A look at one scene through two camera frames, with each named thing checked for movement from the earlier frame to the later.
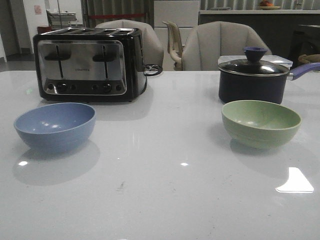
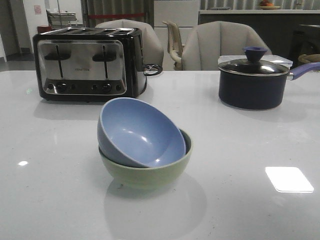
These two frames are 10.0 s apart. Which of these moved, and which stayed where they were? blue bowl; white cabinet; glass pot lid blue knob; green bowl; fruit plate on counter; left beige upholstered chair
Moved: green bowl; blue bowl
Stayed: white cabinet; glass pot lid blue knob; left beige upholstered chair; fruit plate on counter
